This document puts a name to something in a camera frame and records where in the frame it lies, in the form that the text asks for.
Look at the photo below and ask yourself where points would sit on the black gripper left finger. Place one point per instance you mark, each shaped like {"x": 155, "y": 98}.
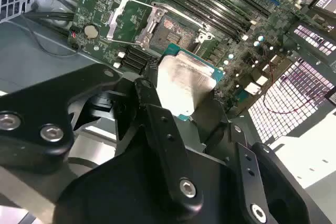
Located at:
{"x": 26, "y": 113}

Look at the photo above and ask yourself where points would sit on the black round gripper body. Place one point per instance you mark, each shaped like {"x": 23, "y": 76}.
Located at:
{"x": 126, "y": 195}

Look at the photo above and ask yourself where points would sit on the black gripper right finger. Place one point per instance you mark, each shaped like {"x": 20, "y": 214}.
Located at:
{"x": 249, "y": 190}

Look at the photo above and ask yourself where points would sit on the metal socket cover frame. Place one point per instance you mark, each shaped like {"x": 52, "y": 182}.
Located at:
{"x": 114, "y": 19}

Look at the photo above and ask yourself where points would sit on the silver CPU green edge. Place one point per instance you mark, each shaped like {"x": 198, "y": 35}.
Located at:
{"x": 183, "y": 77}

